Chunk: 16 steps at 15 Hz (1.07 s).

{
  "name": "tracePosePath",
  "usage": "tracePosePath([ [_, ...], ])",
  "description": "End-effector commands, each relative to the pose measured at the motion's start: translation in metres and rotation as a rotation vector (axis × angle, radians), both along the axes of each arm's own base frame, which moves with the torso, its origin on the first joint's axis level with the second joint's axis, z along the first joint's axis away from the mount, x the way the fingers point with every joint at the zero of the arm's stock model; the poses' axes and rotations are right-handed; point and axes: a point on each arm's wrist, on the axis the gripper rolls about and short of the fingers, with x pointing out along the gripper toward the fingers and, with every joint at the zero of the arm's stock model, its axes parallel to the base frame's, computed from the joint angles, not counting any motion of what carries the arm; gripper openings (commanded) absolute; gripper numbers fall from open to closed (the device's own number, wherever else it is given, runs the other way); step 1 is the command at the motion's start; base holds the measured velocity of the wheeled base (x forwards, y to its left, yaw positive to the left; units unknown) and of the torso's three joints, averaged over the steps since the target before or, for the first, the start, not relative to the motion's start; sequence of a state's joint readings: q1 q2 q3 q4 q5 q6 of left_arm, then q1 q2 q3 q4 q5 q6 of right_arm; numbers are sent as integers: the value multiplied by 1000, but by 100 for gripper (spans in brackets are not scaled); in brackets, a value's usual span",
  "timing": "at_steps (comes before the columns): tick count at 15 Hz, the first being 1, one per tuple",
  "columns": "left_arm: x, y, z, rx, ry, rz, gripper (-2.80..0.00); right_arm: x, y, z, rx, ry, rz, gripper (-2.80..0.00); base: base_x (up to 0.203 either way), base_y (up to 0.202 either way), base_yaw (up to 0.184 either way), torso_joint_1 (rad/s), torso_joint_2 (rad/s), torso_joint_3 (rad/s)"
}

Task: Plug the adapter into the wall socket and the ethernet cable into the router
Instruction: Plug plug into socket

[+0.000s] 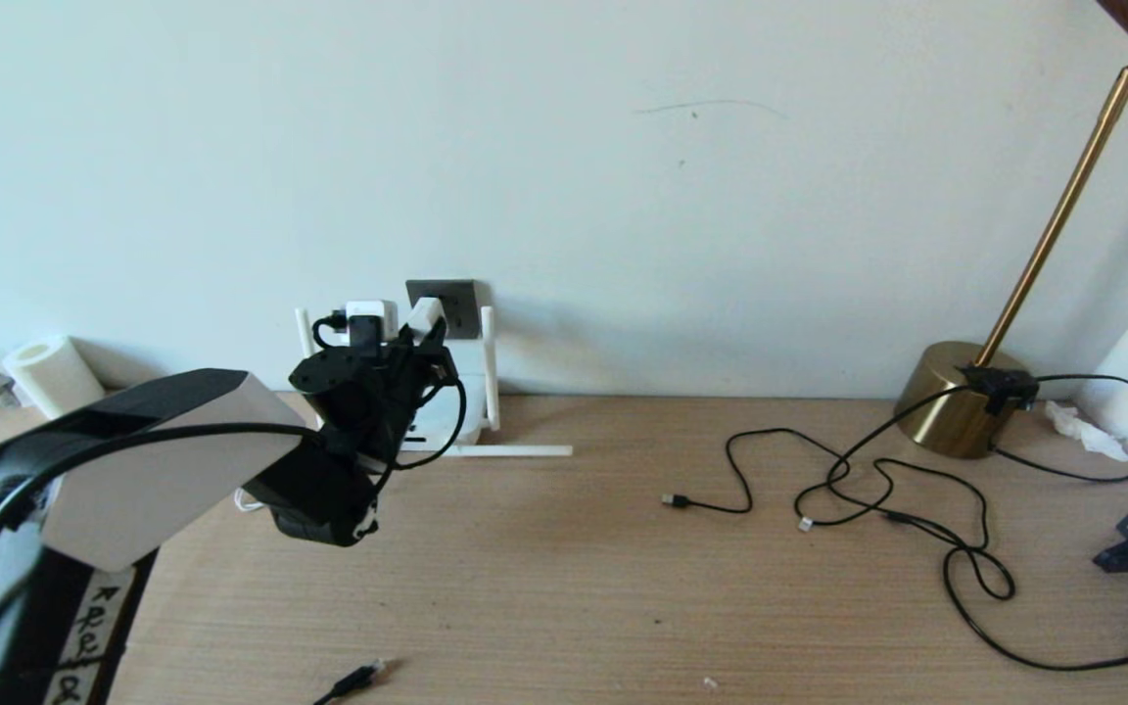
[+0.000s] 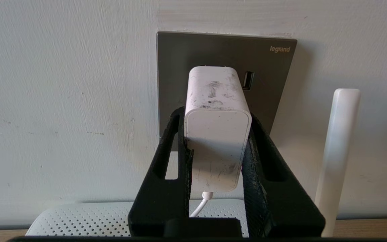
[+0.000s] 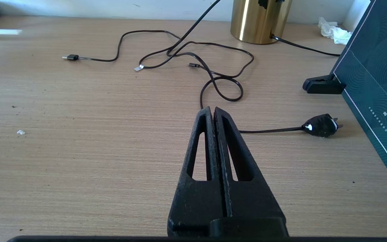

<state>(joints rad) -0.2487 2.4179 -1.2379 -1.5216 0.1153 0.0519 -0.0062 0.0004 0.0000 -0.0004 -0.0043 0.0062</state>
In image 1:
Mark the white paper roll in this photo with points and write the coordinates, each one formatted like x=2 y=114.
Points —
x=55 y=377

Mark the grey wall socket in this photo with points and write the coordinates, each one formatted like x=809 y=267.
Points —
x=461 y=308

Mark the crumpled white tissue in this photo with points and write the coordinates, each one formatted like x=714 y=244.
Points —
x=1078 y=429

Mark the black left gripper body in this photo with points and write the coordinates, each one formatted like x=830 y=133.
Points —
x=393 y=392

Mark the brass desk lamp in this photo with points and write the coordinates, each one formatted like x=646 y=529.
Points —
x=946 y=401

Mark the white router with antennas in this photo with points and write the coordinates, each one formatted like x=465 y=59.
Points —
x=432 y=421

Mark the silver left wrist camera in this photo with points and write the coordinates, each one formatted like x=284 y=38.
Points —
x=380 y=313

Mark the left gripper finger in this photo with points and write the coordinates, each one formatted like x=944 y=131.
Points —
x=408 y=341
x=442 y=362

